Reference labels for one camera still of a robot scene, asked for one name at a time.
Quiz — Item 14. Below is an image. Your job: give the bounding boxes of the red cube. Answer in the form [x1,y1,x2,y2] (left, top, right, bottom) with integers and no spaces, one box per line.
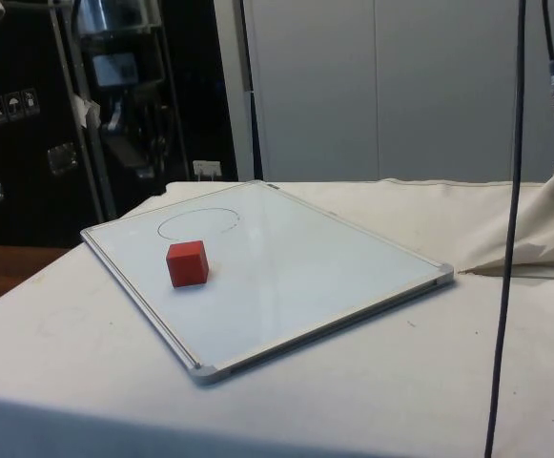
[165,239,211,289]

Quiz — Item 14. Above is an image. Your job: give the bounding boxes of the pale lockers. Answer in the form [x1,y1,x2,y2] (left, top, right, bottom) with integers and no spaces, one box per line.
[213,0,554,185]

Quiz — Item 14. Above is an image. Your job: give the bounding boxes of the black cabinet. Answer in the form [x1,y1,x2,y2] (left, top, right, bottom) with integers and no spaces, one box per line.
[0,0,240,248]

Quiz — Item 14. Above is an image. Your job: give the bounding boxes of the white whiteboard with metal frame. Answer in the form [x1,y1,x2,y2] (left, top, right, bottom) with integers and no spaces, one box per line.
[79,179,456,386]

